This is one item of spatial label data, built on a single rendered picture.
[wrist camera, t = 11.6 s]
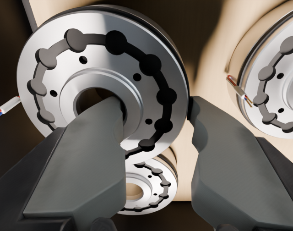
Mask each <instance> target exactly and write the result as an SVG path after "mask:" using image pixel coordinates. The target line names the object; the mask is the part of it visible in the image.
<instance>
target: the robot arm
mask: <svg viewBox="0 0 293 231"><path fill-rule="evenodd" d="M125 114H126V112H125V107H124V104H123V103H122V101H121V100H120V98H119V97H118V96H116V95H115V94H113V95H111V96H110V97H108V98H106V99H104V100H102V101H101V102H99V103H97V104H95V105H93V106H92V107H90V108H88V109H87V110H85V111H84V112H82V113H81V114H80V115H78V116H77V117H76V118H75V119H74V120H73V121H71V122H70V123H69V124H68V125H67V126H66V127H57V128H56V129H55V130H54V131H53V132H51V133H50V134H49V135H48V136H47V137H46V138H45V139H44V140H43V141H41V142H40V143H39V144H38V145H37V146H36V147H35V148H33V149H32V150H31V151H30V152H29V153H28V154H27V155H25V156H24V157H23V158H22V159H21V160H20V161H18V162H17V163H16V164H15V165H14V166H13V167H12V168H10V169H9V170H8V171H7V172H6V173H5V174H4V175H3V176H2V177H1V178H0V231H117V229H116V227H115V224H114V222H113V221H112V220H111V219H110V218H111V217H112V216H114V215H115V214H116V213H118V212H119V211H120V210H122V209H123V208H124V206H125V204H126V169H125V151H124V149H123V148H122V147H121V146H120V143H121V142H122V141H123V139H124V135H123V120H124V118H125ZM187 121H190V123H191V124H192V126H193V128H194V132H193V136H192V141H191V142H192V144H193V145H194V147H195V148H196V150H197V152H198V157H197V161H196V165H195V170H194V174H193V177H192V181H191V204H192V207H193V209H194V211H195V212H196V213H197V214H198V215H199V216H200V217H201V218H203V219H204V220H205V221H206V222H208V223H209V224H210V225H211V226H213V228H214V231H293V162H291V161H290V160H289V159H288V158H287V157H286V156H285V155H284V154H282V153H281V152H280V151H279V150H278V149H277V148H276V147H274V146H273V145H272V144H271V143H270V142H269V141H268V140H267V139H265V138H264V137H256V136H255V135H254V134H253V133H252V132H251V131H250V130H249V129H248V128H247V127H246V126H244V125H243V124H242V123H241V122H239V121H238V120H237V119H235V118H234V117H233V116H231V115H230V114H228V113H227V112H225V111H223V110H222V109H220V108H218V107H217V106H215V105H213V104H212V103H210V102H208V101H207V100H205V99H204V98H202V97H200V96H190V103H189V109H188V113H187Z"/></svg>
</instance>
